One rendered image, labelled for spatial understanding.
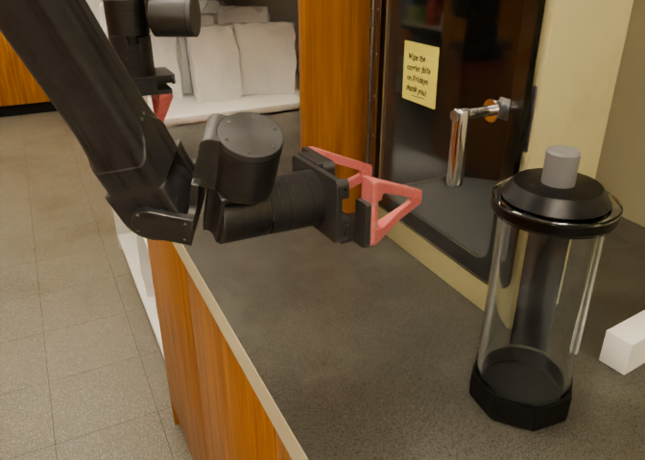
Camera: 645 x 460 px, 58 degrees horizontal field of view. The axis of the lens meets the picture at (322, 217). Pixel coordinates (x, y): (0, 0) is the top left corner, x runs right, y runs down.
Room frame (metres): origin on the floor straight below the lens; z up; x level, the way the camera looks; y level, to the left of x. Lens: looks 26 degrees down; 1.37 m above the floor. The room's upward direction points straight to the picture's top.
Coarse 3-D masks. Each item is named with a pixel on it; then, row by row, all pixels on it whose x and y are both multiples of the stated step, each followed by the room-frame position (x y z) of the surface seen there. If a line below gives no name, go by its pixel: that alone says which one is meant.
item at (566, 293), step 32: (608, 192) 0.48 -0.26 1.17; (512, 224) 0.44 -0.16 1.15; (544, 224) 0.42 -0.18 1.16; (576, 224) 0.42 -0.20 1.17; (608, 224) 0.42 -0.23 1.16; (512, 256) 0.45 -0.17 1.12; (544, 256) 0.43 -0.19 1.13; (576, 256) 0.43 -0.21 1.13; (512, 288) 0.44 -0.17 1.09; (544, 288) 0.43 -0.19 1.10; (576, 288) 0.43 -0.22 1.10; (512, 320) 0.44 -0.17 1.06; (544, 320) 0.43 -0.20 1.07; (576, 320) 0.43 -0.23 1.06; (480, 352) 0.47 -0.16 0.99; (512, 352) 0.44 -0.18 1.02; (544, 352) 0.43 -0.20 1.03; (576, 352) 0.44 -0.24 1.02; (512, 384) 0.43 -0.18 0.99; (544, 384) 0.43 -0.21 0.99
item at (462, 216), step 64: (384, 0) 0.84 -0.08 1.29; (448, 0) 0.72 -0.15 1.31; (512, 0) 0.62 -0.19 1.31; (384, 64) 0.84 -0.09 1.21; (448, 64) 0.71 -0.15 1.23; (512, 64) 0.61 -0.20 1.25; (384, 128) 0.83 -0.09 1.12; (448, 128) 0.70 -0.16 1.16; (512, 128) 0.60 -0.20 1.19; (448, 192) 0.69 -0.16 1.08; (448, 256) 0.67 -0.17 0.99
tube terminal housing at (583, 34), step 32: (576, 0) 0.60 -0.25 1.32; (608, 0) 0.62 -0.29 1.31; (544, 32) 0.60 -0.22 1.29; (576, 32) 0.61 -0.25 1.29; (608, 32) 0.63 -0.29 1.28; (544, 64) 0.59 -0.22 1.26; (576, 64) 0.61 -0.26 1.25; (608, 64) 0.63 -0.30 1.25; (544, 96) 0.59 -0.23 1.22; (576, 96) 0.61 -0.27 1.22; (608, 96) 0.64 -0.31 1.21; (544, 128) 0.60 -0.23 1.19; (576, 128) 0.62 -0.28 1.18; (416, 256) 0.76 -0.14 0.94; (480, 288) 0.63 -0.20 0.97
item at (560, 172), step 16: (544, 160) 0.47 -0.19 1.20; (560, 160) 0.46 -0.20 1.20; (576, 160) 0.46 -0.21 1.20; (528, 176) 0.49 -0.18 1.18; (544, 176) 0.47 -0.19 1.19; (560, 176) 0.46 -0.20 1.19; (576, 176) 0.46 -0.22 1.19; (512, 192) 0.46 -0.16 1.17; (528, 192) 0.45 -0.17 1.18; (544, 192) 0.45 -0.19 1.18; (560, 192) 0.45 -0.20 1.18; (576, 192) 0.45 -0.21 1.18; (592, 192) 0.45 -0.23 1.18; (528, 208) 0.44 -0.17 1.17; (544, 208) 0.43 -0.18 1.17; (560, 208) 0.43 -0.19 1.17; (576, 208) 0.43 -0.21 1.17; (592, 208) 0.43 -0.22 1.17; (608, 208) 0.44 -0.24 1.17
